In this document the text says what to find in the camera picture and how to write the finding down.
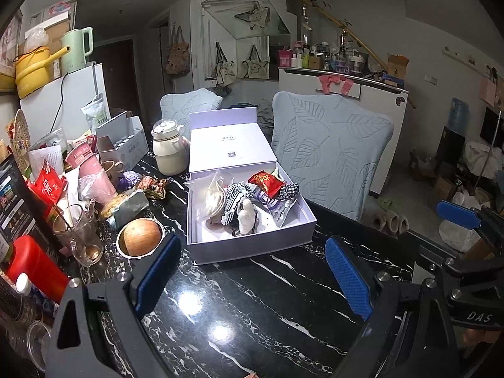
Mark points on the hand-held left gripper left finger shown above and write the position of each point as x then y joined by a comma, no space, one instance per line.
157,271

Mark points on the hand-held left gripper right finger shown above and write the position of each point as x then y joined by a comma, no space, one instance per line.
348,275

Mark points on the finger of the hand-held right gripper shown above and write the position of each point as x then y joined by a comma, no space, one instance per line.
458,213
449,267

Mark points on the silver purple snack packet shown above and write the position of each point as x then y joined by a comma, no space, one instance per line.
277,209

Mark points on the lavender gift box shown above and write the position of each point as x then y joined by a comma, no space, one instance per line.
252,240

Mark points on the black white checkered cloth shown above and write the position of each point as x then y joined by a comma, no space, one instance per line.
290,191

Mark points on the white plush doll checkered dress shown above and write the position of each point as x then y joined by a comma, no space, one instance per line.
245,212

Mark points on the red snack packet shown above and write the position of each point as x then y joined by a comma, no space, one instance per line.
265,182

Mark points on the green snack packet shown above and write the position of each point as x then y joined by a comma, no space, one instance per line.
275,172

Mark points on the person's right hand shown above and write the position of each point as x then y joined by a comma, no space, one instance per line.
478,336

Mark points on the white plastic bag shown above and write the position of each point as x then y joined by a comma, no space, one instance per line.
453,234

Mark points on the metal bowl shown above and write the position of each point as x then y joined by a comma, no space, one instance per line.
139,256

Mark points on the brown cardboard box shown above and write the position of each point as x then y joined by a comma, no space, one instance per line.
445,188
421,163

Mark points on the round fruit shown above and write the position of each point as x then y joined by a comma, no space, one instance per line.
141,238

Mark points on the pink fluffy slipper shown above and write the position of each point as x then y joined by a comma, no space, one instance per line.
404,225
393,223
380,221

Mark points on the white cloth bundle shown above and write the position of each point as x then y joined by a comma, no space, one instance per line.
478,155

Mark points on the black water dispenser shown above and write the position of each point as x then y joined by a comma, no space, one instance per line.
449,143

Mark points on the silver green packet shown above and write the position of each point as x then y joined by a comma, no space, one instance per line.
126,206

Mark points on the green slipper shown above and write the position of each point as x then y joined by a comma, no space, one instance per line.
386,204

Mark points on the glass cup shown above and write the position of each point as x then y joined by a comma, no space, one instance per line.
80,240

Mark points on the gold brown wrapped snack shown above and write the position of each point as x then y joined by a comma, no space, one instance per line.
155,187

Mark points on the black television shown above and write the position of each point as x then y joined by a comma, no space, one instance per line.
493,128

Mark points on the blue water jug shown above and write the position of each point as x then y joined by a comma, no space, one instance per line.
460,116

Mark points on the pink plastic cup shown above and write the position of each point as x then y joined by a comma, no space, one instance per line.
94,185

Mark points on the beige mug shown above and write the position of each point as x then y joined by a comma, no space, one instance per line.
113,170

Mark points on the blue label bottle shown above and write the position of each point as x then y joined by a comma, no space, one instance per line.
41,301

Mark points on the white jar appliance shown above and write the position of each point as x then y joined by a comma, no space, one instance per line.
169,151

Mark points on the red plastic container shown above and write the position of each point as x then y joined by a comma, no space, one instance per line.
35,264

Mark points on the pink paper bag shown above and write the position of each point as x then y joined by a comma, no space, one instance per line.
487,91

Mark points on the light blue covered chair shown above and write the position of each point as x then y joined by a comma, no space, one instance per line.
334,145
189,104

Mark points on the white box of small bottles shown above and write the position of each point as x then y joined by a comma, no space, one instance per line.
124,143

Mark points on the white capped bottle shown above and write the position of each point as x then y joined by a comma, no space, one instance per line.
23,284

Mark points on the white cabinet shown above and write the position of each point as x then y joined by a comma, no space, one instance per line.
378,102

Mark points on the stack of clear plastic cups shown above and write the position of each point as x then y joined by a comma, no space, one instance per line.
37,342

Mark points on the red snack bag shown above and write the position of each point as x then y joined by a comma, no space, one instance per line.
47,184

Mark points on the black printed box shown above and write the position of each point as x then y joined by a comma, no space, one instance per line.
19,204

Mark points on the open cardboard box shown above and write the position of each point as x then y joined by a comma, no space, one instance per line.
397,69

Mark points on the green white pouch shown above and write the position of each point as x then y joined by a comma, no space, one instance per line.
96,112

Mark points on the pink cloth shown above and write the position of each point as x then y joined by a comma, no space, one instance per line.
336,83

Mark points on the woven basket plate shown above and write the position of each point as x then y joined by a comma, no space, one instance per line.
21,136

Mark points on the white refrigerator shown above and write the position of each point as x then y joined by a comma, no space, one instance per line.
51,106

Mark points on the dark brown door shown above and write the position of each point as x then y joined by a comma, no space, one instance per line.
116,75

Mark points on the wooden handrail pole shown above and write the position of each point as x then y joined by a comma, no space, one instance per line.
354,35

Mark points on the row of bottles and jars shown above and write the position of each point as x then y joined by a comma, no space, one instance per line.
323,57

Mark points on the beige tote bag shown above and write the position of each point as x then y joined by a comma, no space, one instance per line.
255,66
223,67
254,15

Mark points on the brown tote bag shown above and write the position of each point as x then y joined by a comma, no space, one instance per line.
177,54

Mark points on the yellow pot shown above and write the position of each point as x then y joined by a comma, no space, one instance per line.
33,75

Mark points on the pale green kettle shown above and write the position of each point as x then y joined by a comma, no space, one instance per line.
75,51

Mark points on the tall cardboard box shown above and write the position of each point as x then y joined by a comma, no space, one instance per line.
55,33

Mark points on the crumpled clear plastic bag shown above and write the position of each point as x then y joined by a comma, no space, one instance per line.
35,38

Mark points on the wall socket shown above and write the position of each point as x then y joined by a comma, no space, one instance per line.
432,80

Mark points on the white wall rail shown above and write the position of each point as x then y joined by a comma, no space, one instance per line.
460,57

